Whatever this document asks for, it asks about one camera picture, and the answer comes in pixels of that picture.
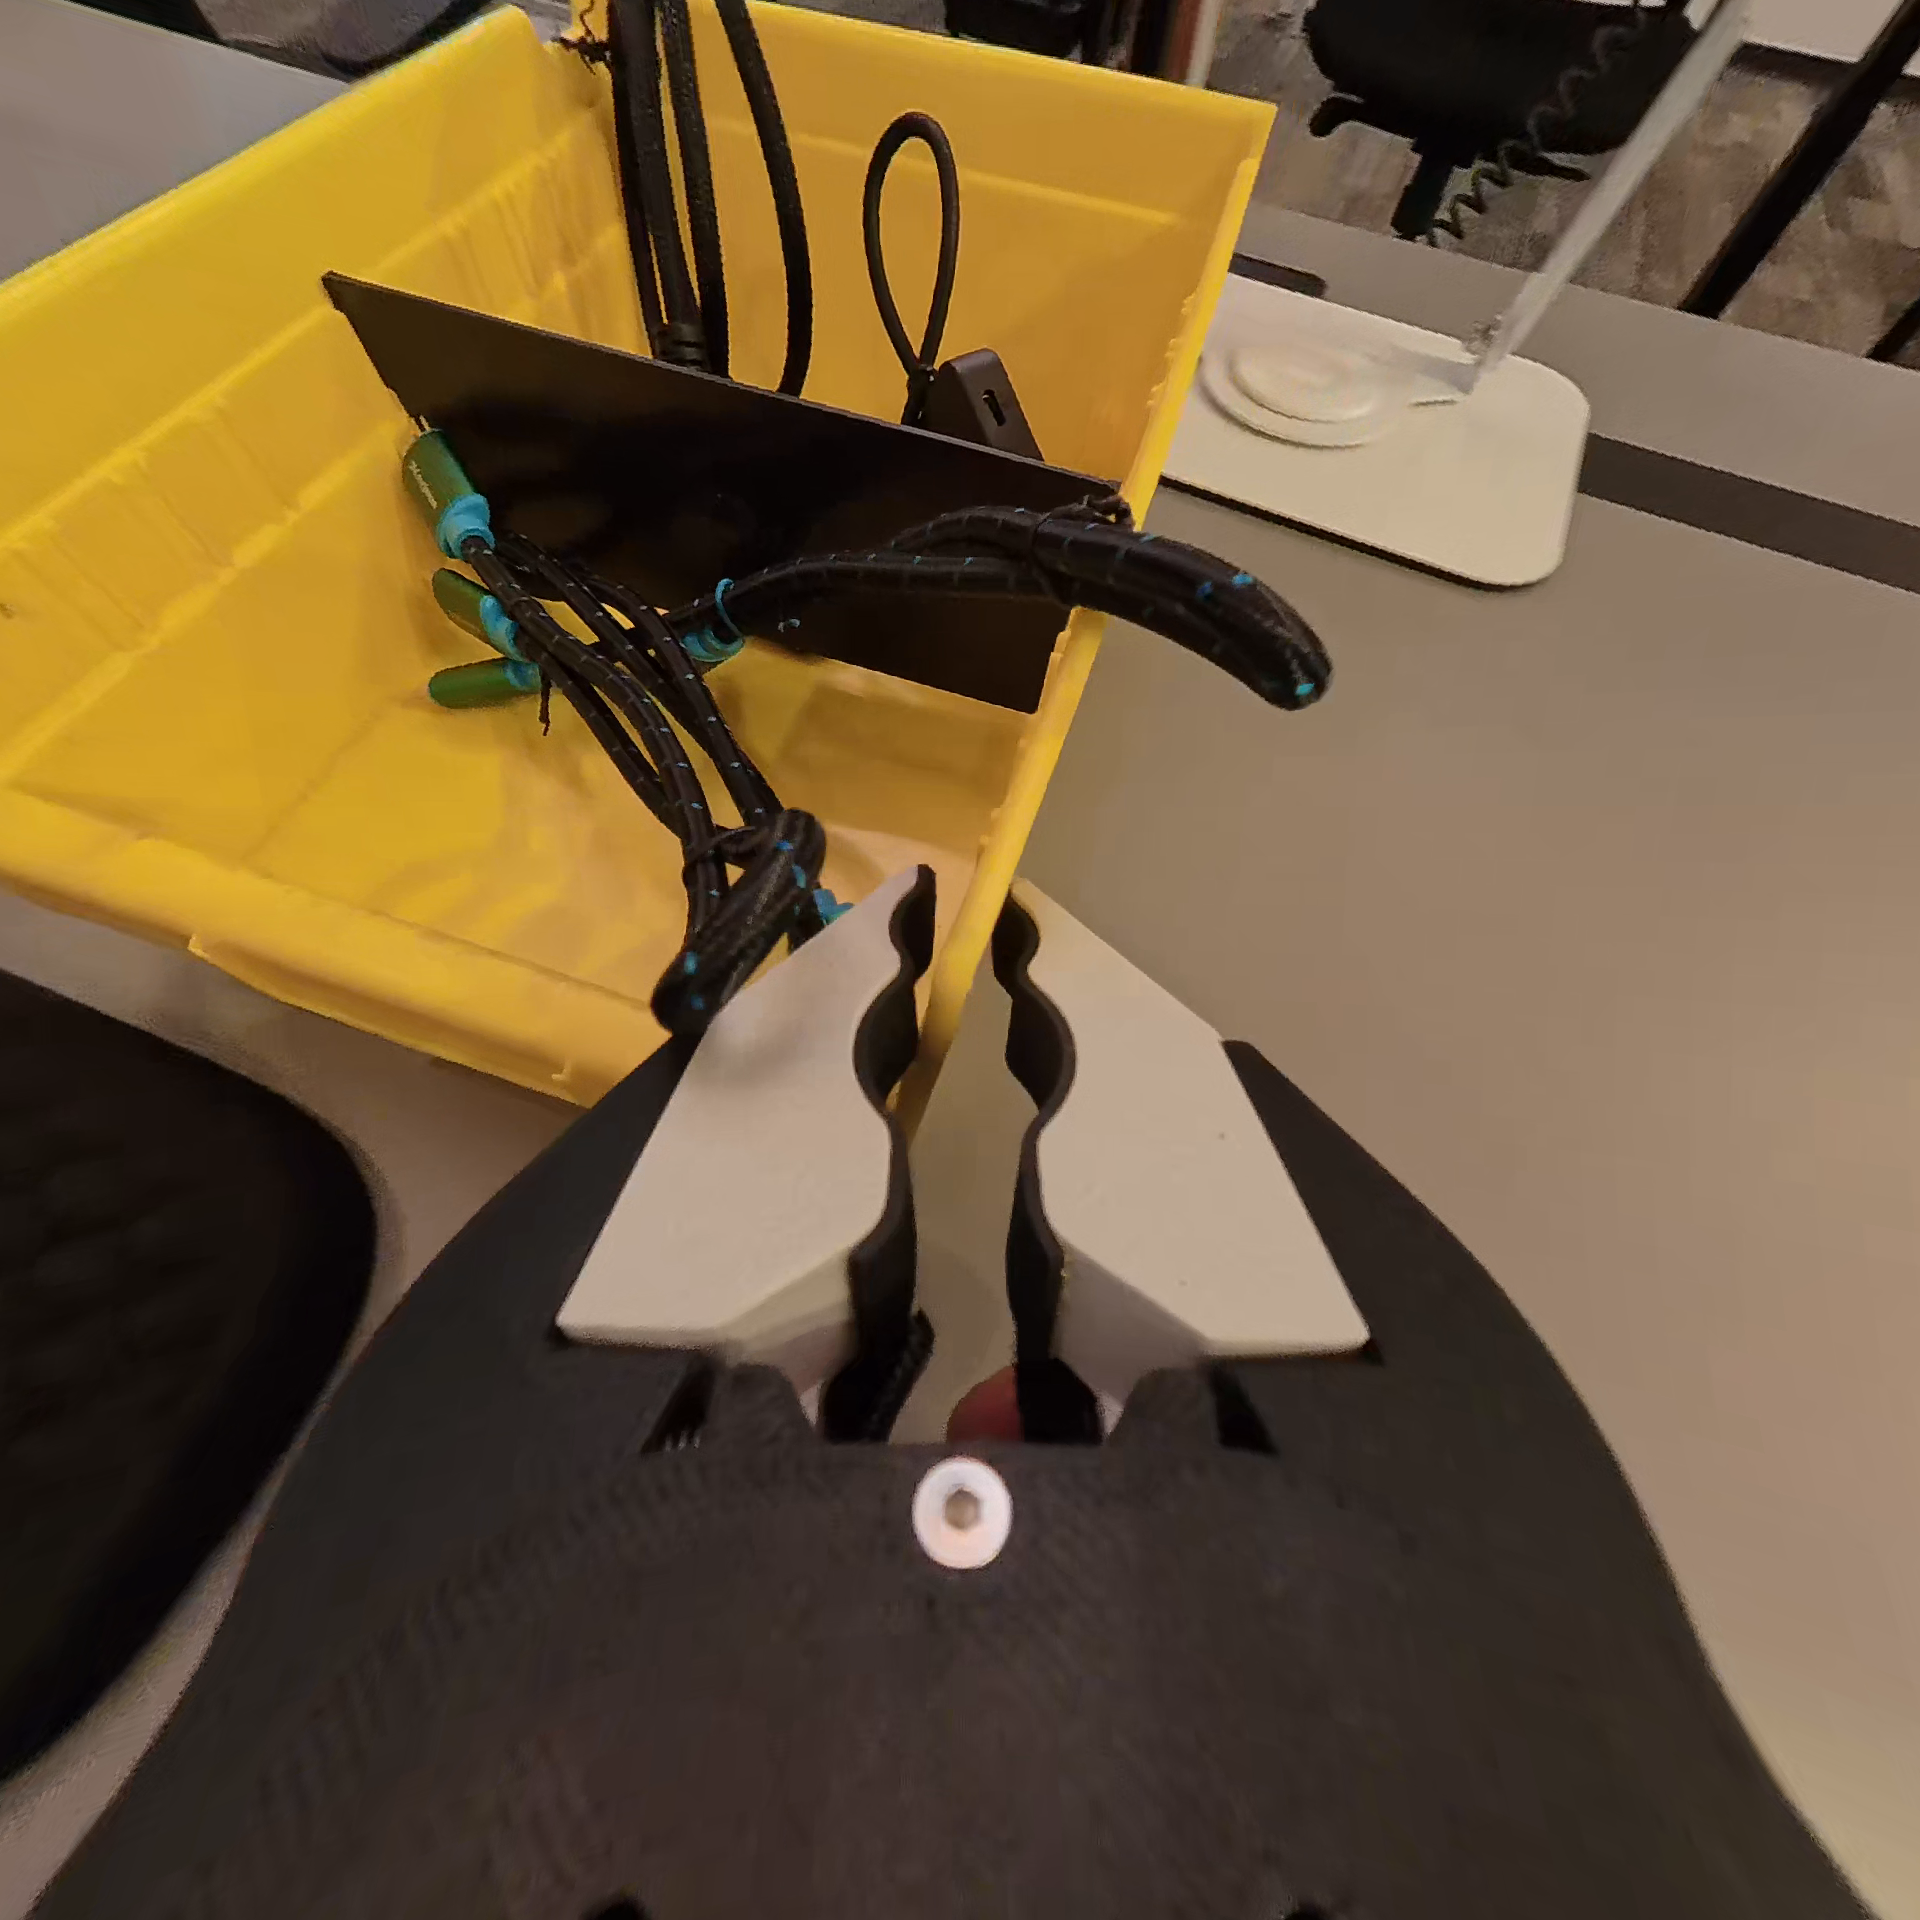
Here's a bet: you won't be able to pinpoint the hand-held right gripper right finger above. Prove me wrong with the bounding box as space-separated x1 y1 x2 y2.
990 884 1375 1448

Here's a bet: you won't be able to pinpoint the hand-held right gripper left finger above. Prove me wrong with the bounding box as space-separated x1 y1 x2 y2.
556 866 941 1448

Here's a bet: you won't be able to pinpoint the yellow plastic bin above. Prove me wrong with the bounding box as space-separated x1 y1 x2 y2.
0 0 1282 1114

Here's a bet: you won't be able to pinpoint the black hdmi hub box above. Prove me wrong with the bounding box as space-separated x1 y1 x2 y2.
860 109 1048 461

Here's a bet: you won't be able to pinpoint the black braided hdmi cable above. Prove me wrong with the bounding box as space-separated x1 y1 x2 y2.
600 0 820 400

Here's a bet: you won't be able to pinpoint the black mesh object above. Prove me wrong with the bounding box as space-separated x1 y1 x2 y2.
0 967 376 1779

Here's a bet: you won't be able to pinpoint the black panel on white stand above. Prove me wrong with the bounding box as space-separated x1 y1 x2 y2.
1156 0 1756 592

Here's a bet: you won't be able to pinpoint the black office chair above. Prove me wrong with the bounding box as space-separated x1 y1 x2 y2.
1302 0 1704 249

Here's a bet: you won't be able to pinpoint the black tripod legs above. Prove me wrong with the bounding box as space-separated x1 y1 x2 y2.
1678 0 1920 369

